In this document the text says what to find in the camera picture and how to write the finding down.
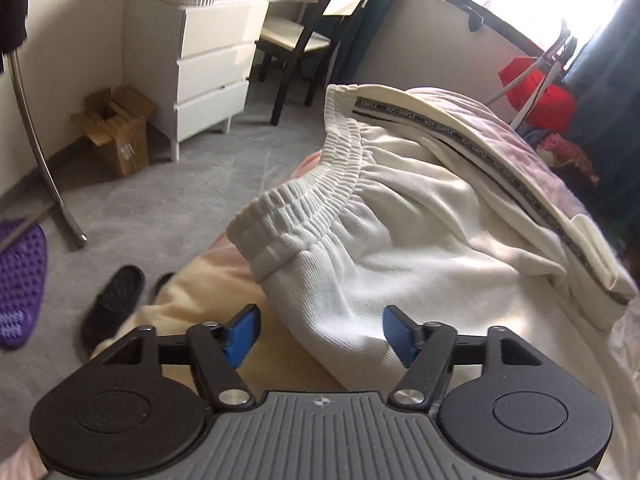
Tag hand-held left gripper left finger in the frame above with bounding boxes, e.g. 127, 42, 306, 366
93, 304, 262, 409

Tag dark hanging cloth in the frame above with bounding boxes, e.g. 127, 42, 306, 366
0, 0, 28, 73

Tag black slipper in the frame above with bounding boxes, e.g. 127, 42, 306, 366
82, 266, 147, 355

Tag purple massage mat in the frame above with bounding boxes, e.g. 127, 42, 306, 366
0, 218, 48, 351

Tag white drawer chest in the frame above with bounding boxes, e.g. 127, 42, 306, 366
123, 0, 269, 162

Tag red bag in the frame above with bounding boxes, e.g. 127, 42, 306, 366
501, 57, 583, 136

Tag red patterned cloth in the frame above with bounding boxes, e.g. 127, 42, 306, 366
537, 132, 601, 188

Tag teal curtain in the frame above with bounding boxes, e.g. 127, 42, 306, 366
565, 0, 640, 201

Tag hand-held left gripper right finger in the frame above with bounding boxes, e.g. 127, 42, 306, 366
382, 305, 556, 408

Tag cardboard box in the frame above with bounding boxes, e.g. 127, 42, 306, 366
70, 86, 157, 177

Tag chrome curved rack leg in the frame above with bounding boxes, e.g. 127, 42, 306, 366
10, 51, 88, 248

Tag white sweatpants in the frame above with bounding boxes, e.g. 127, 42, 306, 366
226, 83, 638, 392

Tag black chair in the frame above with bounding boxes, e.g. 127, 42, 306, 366
255, 0, 383, 126

